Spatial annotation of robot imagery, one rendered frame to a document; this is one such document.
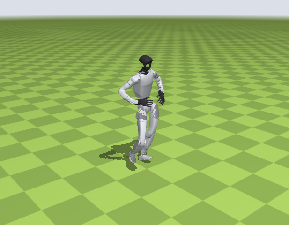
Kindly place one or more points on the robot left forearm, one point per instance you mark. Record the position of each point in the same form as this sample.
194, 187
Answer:
160, 85

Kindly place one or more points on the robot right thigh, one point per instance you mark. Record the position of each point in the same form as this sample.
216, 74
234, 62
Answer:
142, 124

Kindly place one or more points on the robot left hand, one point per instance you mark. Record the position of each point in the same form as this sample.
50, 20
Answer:
161, 95

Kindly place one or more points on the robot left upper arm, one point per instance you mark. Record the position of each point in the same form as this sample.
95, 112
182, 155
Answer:
156, 76

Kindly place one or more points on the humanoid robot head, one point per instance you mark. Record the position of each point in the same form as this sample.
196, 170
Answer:
145, 60

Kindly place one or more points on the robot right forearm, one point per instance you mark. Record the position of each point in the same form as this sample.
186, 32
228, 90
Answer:
127, 97

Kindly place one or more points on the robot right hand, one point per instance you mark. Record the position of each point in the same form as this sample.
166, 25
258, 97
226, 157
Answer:
144, 102

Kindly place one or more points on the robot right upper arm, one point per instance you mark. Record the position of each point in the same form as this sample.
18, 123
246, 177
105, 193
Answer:
132, 81

